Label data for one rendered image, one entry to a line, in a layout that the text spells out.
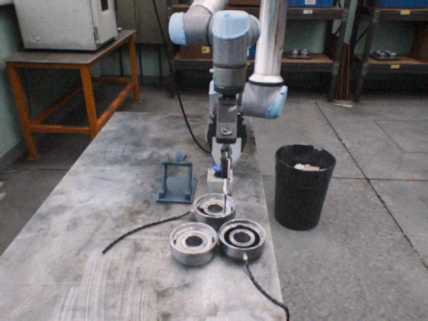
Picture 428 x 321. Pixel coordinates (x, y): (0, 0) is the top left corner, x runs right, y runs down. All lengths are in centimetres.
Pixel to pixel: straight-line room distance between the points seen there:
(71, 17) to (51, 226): 218
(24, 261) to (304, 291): 134
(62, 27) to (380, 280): 261
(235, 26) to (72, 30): 229
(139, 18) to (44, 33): 174
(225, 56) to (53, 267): 57
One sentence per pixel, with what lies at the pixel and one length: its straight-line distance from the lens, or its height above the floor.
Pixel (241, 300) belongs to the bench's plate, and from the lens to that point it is 75.
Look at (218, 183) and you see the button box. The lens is 100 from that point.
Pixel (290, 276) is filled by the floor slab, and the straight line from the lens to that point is 195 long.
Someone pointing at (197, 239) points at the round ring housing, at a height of 82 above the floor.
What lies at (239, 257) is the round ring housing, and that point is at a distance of 80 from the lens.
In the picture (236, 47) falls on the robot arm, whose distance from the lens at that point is 79.
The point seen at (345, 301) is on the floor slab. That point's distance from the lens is 192.
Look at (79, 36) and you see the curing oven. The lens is 297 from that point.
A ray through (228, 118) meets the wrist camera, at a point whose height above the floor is 107.
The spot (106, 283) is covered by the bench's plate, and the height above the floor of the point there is 80.
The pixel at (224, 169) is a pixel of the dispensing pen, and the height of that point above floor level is 93.
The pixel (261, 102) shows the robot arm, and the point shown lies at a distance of 122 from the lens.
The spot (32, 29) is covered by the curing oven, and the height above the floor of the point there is 95.
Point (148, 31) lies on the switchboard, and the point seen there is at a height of 70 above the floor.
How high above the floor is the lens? 136
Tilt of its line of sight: 27 degrees down
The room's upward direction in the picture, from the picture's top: 1 degrees clockwise
